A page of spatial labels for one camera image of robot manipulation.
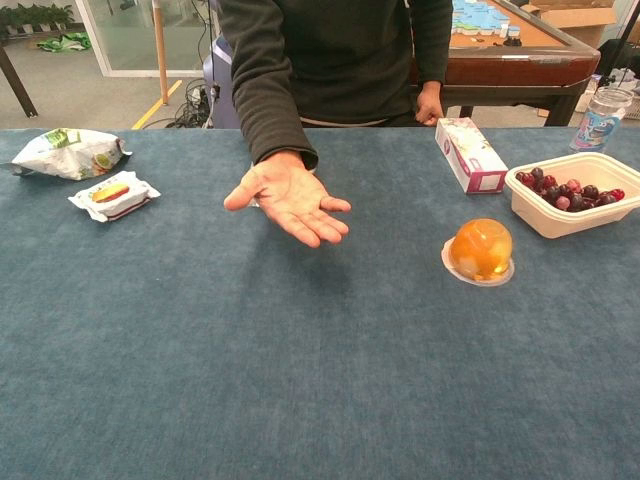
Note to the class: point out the person's left hand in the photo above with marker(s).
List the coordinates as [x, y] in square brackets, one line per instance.
[429, 105]

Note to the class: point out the person's right hand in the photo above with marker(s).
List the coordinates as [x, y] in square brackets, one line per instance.
[290, 197]

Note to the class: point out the orange jelly cup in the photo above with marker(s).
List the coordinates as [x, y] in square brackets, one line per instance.
[480, 247]

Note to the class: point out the white pink carton box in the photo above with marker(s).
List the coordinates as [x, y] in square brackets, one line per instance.
[467, 155]

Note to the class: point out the person's left arm dark sleeve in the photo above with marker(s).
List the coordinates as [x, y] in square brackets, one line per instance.
[432, 40]

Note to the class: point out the person's arm dark sleeve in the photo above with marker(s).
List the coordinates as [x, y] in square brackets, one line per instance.
[432, 40]
[270, 90]

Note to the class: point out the brown wooden game table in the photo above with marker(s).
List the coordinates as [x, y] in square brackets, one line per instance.
[505, 70]

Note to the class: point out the person's torso dark sweater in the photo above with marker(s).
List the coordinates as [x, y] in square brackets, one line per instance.
[350, 50]

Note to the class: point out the blue jigsaw puzzle map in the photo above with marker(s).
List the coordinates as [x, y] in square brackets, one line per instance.
[475, 17]

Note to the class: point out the person's right arm dark sleeve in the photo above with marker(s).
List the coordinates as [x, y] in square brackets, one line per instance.
[270, 90]

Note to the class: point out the dark red cherry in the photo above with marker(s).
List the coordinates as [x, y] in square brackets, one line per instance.
[574, 185]
[553, 194]
[590, 191]
[521, 176]
[549, 181]
[576, 201]
[537, 173]
[562, 202]
[618, 194]
[606, 199]

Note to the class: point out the blue grey machine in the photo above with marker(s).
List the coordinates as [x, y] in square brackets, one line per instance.
[222, 100]

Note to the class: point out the cardboard box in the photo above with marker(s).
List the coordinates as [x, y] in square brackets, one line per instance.
[575, 20]

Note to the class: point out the clear jar with blue label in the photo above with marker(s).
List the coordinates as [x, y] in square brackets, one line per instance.
[597, 125]

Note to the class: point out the small white snack packet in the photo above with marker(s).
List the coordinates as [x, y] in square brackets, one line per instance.
[112, 195]

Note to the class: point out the blue felt table cloth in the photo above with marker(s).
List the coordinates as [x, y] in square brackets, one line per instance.
[320, 375]

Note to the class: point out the beige plastic container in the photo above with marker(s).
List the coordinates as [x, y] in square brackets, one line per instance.
[575, 220]

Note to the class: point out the wooden pole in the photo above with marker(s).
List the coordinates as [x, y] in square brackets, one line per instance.
[161, 60]

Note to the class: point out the black tripod stand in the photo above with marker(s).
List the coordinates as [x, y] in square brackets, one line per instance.
[617, 57]

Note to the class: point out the green white snack bag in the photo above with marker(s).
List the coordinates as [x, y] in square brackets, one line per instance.
[70, 152]

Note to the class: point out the white framed glass partition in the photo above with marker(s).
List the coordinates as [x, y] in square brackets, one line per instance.
[107, 55]

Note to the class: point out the green cloth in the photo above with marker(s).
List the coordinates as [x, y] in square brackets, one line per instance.
[65, 42]

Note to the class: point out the black table leg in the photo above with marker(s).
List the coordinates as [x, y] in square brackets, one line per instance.
[20, 85]

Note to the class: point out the row of potted plants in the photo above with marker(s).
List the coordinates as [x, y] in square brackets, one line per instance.
[35, 17]

